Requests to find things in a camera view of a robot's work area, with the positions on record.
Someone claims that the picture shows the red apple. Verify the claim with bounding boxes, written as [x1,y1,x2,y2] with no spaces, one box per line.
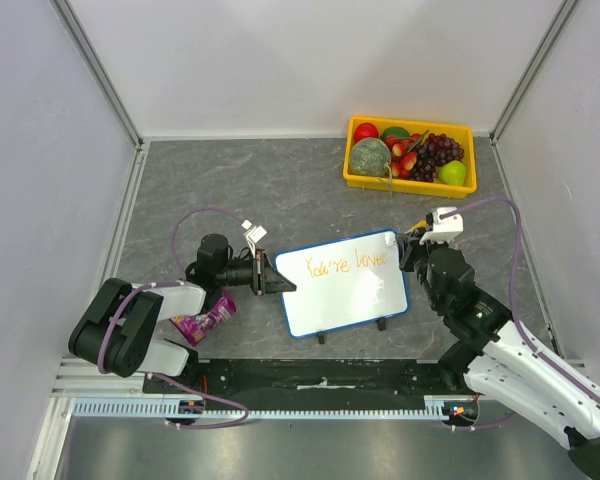
[353,122,379,143]

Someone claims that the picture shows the dark purple grape bunch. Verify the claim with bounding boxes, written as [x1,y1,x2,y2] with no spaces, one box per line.
[410,133,464,183]

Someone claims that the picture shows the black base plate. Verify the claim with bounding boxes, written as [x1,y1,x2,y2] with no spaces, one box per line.
[142,357,501,412]

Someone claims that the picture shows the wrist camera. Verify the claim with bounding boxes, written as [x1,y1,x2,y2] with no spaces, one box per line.
[419,207,464,245]
[241,220,267,259]

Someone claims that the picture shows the yellow plastic fruit bin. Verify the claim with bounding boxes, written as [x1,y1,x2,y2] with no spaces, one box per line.
[343,116,477,199]

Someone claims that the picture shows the green netted melon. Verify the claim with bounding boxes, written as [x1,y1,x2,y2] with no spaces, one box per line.
[349,138,391,177]

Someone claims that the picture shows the blue framed whiteboard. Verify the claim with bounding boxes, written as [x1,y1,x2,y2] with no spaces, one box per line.
[274,229,410,338]

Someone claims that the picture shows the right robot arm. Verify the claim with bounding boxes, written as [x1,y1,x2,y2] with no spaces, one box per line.
[397,233,600,479]

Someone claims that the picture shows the green round fruit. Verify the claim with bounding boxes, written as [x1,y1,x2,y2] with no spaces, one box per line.
[381,126,410,141]

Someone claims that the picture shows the green pear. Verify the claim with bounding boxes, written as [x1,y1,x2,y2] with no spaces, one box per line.
[438,160,466,186]

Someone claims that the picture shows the white orange marker pen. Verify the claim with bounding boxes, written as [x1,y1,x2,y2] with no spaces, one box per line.
[387,221,427,249]

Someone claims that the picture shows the purple snack bag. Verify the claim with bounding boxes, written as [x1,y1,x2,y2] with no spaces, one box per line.
[170,290,236,347]

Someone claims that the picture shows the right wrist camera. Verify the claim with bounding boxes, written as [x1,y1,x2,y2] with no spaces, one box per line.
[419,207,464,245]

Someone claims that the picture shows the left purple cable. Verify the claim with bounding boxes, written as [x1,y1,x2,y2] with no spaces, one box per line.
[97,207,251,431]

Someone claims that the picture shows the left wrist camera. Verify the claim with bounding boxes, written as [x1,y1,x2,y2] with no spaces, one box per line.
[241,220,267,259]

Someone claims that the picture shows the white slotted cable duct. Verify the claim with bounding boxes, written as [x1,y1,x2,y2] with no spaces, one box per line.
[73,398,468,421]

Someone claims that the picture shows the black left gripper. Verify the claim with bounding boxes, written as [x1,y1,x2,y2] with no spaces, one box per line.
[217,249,295,296]

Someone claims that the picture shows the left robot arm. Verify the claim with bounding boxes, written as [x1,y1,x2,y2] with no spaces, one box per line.
[68,234,296,393]

